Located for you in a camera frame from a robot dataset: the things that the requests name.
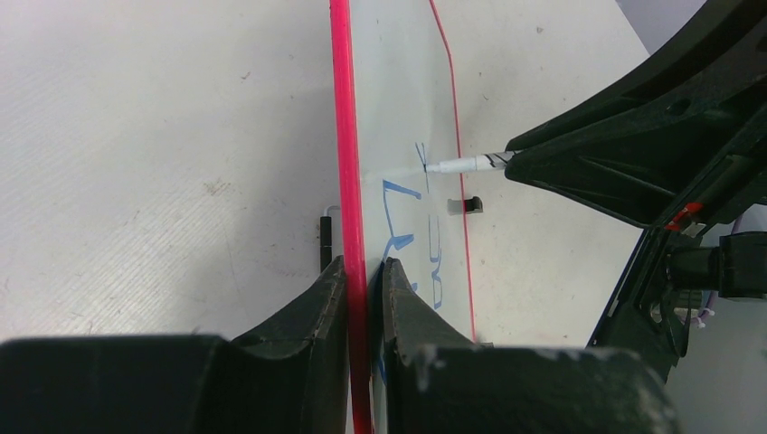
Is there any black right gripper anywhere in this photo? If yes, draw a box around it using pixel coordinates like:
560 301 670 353
505 1 766 238

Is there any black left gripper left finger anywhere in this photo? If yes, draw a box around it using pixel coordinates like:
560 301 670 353
1 258 348 433

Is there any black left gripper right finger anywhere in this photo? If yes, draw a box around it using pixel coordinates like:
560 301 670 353
381 258 680 433

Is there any white whiteboard marker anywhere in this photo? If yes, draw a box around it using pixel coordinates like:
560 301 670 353
425 151 517 174

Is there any red-framed whiteboard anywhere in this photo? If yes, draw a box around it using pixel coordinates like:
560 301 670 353
330 1 475 433

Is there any black whiteboard clip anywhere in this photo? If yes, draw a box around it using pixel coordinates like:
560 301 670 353
447 196 484 215

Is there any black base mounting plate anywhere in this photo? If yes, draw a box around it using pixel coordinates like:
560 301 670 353
587 229 701 382

